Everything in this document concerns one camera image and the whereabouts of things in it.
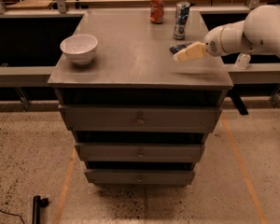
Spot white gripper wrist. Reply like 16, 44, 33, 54
174, 26, 223, 62

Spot dark blue rxbar wrapper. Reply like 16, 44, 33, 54
170, 43, 189, 54

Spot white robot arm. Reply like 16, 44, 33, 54
174, 5, 280, 62

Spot white ceramic bowl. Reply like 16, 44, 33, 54
60, 35, 98, 65

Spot blue silver energy drink can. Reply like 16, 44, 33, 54
173, 1, 190, 40

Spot small white plastic bottle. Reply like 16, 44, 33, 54
235, 53, 251, 70

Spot orange soda can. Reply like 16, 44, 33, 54
150, 0, 165, 24

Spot grey drawer cabinet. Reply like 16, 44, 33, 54
49, 8, 232, 172

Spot top grey drawer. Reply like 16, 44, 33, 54
59, 105, 221, 133

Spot grey drawer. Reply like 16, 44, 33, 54
85, 169, 195, 186
59, 105, 221, 133
75, 143, 204, 162

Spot middle grey drawer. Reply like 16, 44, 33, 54
75, 143, 204, 162

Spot bottom grey drawer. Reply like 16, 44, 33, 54
85, 169, 195, 186

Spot black cylinder floor object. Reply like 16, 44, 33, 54
32, 195, 49, 224

